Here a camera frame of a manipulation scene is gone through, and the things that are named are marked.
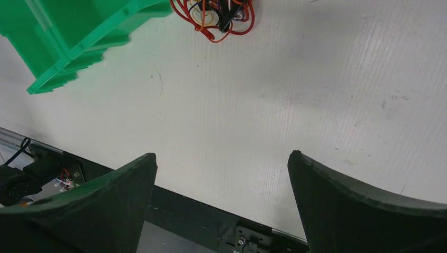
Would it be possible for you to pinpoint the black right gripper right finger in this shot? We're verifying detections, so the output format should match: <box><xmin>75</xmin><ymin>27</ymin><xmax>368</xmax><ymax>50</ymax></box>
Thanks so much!
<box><xmin>287</xmin><ymin>150</ymin><xmax>446</xmax><ymax>252</ymax></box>

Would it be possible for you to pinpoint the green compartment bin tray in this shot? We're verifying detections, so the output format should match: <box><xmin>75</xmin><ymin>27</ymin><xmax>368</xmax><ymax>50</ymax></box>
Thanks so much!
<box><xmin>1</xmin><ymin>0</ymin><xmax>171</xmax><ymax>94</ymax></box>

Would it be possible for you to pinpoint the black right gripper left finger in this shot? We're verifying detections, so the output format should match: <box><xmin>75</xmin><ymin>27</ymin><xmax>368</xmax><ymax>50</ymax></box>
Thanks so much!
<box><xmin>1</xmin><ymin>153</ymin><xmax>158</xmax><ymax>252</ymax></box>

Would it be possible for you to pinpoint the red cable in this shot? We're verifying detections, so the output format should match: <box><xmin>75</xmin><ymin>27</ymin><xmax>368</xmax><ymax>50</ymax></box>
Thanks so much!
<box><xmin>169</xmin><ymin>0</ymin><xmax>256</xmax><ymax>44</ymax></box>

